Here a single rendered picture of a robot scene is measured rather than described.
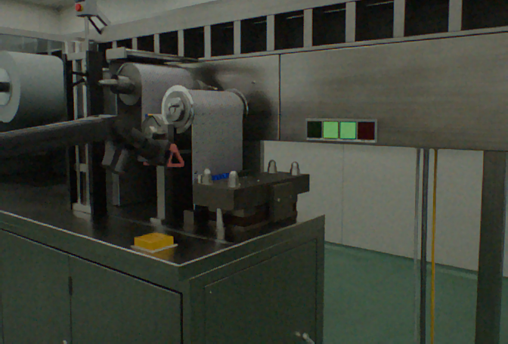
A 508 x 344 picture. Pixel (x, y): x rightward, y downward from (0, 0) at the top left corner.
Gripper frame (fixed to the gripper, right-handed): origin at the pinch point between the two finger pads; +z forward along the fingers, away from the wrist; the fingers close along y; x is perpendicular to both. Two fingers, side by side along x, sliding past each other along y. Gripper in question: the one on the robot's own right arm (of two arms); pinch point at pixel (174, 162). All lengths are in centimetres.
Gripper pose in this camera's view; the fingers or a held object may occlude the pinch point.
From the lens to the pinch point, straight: 133.9
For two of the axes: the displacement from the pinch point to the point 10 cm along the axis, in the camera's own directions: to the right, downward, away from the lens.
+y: 7.9, 0.4, -6.2
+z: 5.5, 4.0, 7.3
